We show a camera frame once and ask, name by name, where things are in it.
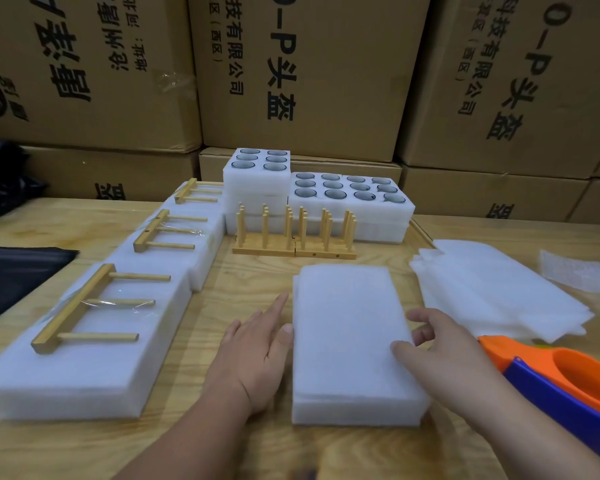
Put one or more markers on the person's left forearm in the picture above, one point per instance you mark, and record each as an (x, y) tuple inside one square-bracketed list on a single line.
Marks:
[(190, 445)]

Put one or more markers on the person's right hand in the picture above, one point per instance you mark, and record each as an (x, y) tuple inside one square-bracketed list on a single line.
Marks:
[(460, 370)]

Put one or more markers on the pile of white foam sheets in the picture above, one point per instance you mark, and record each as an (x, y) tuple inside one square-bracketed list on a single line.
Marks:
[(500, 285)]

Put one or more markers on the person's left hand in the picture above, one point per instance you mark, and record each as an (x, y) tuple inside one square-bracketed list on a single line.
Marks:
[(250, 365)]

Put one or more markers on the clear plastic wrap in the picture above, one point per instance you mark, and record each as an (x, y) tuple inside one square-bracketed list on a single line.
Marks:
[(580, 272)]

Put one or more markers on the stack of white foam trays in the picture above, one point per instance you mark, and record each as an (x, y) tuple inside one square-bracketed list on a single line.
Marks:
[(255, 190)]

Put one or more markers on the row of wooden peg racks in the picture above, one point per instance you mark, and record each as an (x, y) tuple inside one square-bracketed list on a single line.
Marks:
[(265, 251)]

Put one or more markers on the stack of brown cardboard boxes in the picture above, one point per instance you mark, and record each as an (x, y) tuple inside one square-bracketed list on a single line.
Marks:
[(310, 75)]

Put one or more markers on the orange and blue tape dispenser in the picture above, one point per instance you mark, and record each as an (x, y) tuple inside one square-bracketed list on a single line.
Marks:
[(560, 395)]

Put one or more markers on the black plastic bag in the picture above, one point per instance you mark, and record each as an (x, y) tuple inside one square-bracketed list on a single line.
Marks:
[(5, 180)]

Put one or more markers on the black plastic bags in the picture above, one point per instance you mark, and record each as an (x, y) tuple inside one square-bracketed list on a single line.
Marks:
[(20, 280)]

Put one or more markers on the person's right forearm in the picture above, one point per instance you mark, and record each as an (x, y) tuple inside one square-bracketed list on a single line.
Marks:
[(540, 440)]

